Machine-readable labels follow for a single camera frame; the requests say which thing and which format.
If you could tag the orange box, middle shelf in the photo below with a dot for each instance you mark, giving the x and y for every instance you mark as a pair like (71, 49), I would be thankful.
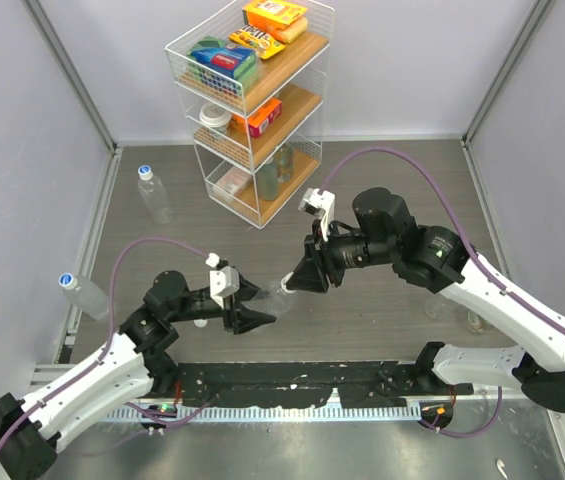
(259, 121)

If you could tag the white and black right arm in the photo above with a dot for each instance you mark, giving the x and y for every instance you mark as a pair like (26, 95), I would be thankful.
(436, 259)

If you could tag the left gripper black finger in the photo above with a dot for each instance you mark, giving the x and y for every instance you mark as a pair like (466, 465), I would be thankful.
(248, 291)
(248, 320)

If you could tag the glass jar, bottom shelf back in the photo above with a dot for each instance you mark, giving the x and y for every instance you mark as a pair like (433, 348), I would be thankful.
(284, 161)

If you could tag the white box, bottom shelf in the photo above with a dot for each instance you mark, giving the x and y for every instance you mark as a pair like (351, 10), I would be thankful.
(231, 184)

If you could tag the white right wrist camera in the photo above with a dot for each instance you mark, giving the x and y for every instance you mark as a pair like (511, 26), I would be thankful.
(321, 205)

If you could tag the glass jar, bottom shelf front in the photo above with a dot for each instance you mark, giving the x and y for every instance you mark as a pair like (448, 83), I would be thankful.
(267, 180)

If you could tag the yellow candy bag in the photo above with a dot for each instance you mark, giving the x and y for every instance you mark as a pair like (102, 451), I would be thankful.
(264, 44)

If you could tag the green glass bottle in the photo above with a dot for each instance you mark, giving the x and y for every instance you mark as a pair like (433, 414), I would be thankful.
(476, 323)

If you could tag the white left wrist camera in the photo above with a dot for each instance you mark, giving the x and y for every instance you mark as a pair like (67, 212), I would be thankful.
(223, 279)

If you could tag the orange snack box, top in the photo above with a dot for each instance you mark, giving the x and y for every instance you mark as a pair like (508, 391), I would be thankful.
(273, 14)

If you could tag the blue and white bottle cap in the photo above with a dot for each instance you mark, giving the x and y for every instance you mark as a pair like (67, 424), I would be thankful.
(145, 173)

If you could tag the yellow sponge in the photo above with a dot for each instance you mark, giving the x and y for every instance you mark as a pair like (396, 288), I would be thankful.
(291, 32)

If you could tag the white lidded paper cup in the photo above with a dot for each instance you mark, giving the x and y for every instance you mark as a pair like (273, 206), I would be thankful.
(215, 118)

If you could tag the clear bottle with blue cap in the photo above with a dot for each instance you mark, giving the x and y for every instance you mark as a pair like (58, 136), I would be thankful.
(84, 294)

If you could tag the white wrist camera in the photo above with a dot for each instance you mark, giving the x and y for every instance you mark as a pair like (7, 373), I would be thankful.
(223, 279)
(321, 205)

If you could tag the clear plastic bottle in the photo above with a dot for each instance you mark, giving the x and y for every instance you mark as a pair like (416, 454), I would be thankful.
(440, 308)
(156, 200)
(274, 300)

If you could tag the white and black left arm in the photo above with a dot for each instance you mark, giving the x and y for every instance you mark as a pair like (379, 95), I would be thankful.
(132, 363)

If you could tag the glass jar, shelf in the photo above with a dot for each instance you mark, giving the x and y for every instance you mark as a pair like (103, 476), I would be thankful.
(267, 180)
(284, 161)

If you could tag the white wire shelf rack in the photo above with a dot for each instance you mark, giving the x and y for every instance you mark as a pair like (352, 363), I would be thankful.
(297, 77)

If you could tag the green and blue box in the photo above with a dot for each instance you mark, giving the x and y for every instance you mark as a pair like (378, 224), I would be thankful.
(224, 66)

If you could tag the white slotted cable duct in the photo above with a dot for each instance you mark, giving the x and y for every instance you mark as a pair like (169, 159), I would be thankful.
(331, 412)

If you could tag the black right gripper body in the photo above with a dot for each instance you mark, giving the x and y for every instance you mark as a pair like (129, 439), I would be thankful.
(346, 252)

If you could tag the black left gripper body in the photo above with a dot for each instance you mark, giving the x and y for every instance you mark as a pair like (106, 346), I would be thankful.
(208, 308)

